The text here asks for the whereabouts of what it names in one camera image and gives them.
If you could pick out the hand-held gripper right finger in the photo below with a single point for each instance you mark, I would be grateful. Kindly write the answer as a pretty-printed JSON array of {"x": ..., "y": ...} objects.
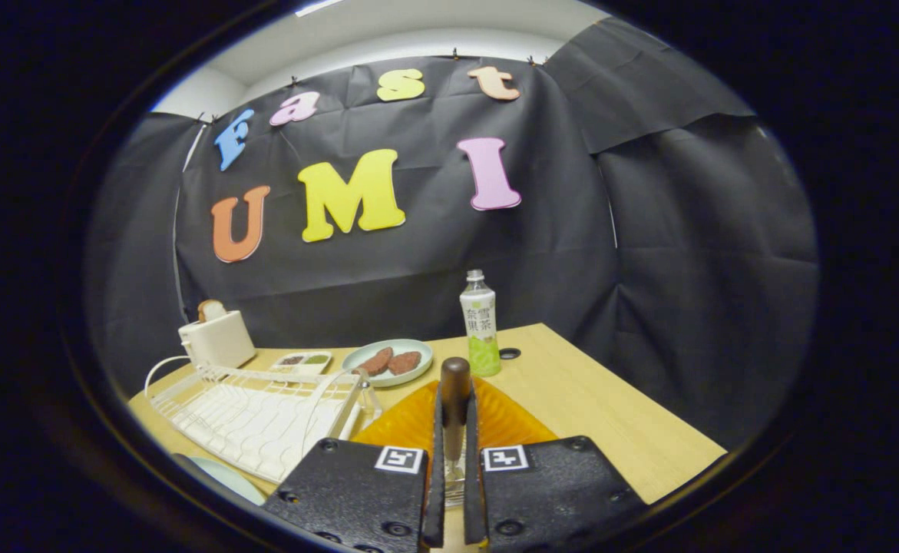
[{"x": 556, "y": 499}]

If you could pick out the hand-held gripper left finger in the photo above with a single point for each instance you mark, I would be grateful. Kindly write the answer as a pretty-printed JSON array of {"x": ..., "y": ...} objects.
[{"x": 349, "y": 499}]

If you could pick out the pale green plate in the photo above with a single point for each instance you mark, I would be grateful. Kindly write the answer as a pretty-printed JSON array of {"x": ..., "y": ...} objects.
[{"x": 226, "y": 478}]

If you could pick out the white divided dish with beans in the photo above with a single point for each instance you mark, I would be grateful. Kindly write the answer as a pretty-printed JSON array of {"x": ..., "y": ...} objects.
[{"x": 303, "y": 368}]

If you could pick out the light green plate with meat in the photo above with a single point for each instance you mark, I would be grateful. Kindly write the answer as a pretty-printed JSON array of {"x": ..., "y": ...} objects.
[{"x": 426, "y": 355}]

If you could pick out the white ribbed drain tray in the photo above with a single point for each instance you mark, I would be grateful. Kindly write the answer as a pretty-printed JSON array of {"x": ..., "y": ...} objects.
[{"x": 265, "y": 438}]

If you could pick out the brown meat piece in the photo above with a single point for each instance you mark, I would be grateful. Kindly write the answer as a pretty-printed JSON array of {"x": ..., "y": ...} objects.
[
  {"x": 376, "y": 361},
  {"x": 405, "y": 362}
]

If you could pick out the black round table grommet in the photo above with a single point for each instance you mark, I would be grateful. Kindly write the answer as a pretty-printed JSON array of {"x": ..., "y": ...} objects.
[{"x": 509, "y": 353}]

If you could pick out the green tea bottle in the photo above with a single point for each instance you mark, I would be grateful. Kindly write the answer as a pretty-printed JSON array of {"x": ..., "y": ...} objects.
[{"x": 480, "y": 322}]

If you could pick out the white toaster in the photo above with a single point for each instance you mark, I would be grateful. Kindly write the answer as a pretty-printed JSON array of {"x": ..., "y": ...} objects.
[{"x": 223, "y": 342}]

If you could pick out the brown bread slice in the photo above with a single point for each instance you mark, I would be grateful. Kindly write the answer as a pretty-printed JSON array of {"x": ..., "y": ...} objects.
[{"x": 211, "y": 310}]

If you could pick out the black backdrop cloth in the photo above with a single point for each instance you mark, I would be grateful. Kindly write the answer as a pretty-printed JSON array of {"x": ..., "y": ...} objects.
[{"x": 418, "y": 269}]

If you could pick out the long ceiling light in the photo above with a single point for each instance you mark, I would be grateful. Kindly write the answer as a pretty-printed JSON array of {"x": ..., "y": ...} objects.
[{"x": 318, "y": 7}]

